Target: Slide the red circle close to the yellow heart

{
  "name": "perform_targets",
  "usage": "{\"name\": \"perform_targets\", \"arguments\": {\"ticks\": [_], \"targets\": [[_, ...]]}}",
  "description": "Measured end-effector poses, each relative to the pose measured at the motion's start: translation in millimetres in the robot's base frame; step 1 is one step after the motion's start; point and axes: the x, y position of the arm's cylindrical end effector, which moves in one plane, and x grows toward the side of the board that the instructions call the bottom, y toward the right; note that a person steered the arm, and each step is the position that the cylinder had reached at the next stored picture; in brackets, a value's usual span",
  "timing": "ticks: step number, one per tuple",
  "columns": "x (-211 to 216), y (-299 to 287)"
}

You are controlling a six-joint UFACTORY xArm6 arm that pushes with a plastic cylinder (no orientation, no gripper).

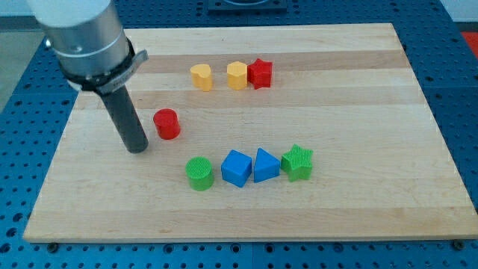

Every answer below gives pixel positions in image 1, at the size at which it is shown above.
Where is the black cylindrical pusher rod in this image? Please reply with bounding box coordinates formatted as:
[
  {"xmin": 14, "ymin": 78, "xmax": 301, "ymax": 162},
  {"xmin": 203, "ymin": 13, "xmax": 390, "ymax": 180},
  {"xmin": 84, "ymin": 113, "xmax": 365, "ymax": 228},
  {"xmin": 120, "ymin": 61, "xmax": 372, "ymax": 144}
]
[{"xmin": 99, "ymin": 86, "xmax": 149, "ymax": 154}]

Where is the blue cube block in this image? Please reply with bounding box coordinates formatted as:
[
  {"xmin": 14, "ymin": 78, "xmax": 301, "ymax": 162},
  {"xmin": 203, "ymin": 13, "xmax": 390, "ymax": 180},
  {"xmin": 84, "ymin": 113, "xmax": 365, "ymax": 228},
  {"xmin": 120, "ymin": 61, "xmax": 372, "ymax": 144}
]
[{"xmin": 221, "ymin": 150, "xmax": 252, "ymax": 188}]

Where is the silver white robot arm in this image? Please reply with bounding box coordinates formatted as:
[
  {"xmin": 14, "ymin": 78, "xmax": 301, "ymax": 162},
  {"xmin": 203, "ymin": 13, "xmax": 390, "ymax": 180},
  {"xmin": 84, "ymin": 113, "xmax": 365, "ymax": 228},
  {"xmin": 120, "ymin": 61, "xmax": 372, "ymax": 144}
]
[{"xmin": 27, "ymin": 0, "xmax": 149, "ymax": 96}]

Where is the yellow heart block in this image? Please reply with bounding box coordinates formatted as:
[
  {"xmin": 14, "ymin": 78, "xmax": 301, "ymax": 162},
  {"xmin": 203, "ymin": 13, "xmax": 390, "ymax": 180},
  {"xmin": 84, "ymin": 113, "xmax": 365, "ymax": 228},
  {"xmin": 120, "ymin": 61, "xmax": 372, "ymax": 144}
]
[{"xmin": 190, "ymin": 64, "xmax": 213, "ymax": 92}]

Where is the yellow hexagon block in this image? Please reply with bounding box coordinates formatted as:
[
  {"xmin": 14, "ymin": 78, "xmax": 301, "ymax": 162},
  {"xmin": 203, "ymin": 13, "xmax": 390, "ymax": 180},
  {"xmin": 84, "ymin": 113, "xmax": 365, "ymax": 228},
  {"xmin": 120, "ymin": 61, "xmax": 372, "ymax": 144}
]
[{"xmin": 226, "ymin": 61, "xmax": 247, "ymax": 90}]

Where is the red cylinder block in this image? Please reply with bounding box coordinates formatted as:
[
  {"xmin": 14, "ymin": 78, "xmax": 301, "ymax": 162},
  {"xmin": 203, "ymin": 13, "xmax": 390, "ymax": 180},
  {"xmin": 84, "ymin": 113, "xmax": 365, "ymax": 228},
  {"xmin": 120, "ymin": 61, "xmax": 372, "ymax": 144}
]
[{"xmin": 153, "ymin": 108, "xmax": 181, "ymax": 140}]

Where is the green star block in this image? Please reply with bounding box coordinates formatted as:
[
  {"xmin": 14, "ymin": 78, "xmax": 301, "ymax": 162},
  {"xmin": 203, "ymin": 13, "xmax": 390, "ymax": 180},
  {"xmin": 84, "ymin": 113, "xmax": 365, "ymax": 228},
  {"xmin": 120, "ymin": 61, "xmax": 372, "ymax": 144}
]
[{"xmin": 281, "ymin": 144, "xmax": 314, "ymax": 182}]

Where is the blue triangle block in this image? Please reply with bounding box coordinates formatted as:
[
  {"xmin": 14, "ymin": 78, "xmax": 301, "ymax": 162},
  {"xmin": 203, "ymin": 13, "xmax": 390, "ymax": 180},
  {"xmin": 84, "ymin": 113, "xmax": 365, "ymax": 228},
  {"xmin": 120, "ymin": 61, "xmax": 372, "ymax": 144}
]
[{"xmin": 253, "ymin": 148, "xmax": 281, "ymax": 183}]

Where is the green cylinder block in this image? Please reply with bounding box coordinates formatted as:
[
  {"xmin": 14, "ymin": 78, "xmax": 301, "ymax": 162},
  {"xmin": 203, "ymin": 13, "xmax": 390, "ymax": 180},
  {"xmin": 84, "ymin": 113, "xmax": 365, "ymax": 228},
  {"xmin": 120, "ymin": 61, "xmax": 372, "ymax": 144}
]
[{"xmin": 185, "ymin": 156, "xmax": 214, "ymax": 191}]

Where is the red star block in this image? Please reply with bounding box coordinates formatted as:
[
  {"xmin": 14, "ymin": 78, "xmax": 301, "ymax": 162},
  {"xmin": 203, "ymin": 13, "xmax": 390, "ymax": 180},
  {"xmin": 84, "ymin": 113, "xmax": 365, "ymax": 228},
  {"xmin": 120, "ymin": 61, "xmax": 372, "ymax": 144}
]
[{"xmin": 247, "ymin": 58, "xmax": 273, "ymax": 90}]

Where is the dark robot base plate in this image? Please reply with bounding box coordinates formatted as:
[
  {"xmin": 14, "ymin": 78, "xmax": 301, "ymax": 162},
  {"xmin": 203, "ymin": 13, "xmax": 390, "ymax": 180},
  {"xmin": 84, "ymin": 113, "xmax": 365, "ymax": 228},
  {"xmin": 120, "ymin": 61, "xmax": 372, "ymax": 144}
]
[{"xmin": 207, "ymin": 0, "xmax": 288, "ymax": 13}]

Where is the wooden board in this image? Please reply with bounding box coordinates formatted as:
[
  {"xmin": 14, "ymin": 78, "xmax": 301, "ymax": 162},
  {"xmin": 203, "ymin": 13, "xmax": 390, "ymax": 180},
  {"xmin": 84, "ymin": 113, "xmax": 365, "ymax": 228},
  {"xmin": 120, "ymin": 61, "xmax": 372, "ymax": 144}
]
[{"xmin": 24, "ymin": 23, "xmax": 477, "ymax": 243}]

